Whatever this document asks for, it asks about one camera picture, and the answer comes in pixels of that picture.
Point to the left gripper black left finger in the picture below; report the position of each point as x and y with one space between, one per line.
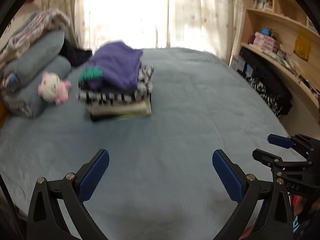
45 219

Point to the pink boxes on shelf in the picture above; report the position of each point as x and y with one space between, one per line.
264 42

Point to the black white patterned hanging cloth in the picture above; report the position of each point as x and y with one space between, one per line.
258 72

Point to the white pink plush toy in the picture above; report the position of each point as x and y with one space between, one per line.
53 89

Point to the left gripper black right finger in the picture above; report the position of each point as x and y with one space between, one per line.
274 220

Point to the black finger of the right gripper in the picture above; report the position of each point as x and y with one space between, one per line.
284 142
274 162

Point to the lower blue grey pillow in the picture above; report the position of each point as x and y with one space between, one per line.
26 102

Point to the yellow cloth on shelf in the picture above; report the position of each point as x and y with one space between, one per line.
302 47

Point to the black white patterned folded garment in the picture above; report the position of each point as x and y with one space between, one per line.
113 97

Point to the sheer floral curtain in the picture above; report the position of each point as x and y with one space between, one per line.
213 26

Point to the purple fleece hoodie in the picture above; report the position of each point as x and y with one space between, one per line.
113 66

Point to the wooden bookshelf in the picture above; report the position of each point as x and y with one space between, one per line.
285 19

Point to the light blue fleece blanket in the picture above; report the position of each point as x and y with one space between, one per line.
160 183

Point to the blue grey pillow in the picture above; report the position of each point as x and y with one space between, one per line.
26 102
21 71

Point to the white blue box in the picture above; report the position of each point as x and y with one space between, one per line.
241 67

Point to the black garment by pillows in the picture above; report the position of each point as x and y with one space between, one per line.
75 56

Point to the floral folded quilt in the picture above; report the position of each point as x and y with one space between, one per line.
41 23

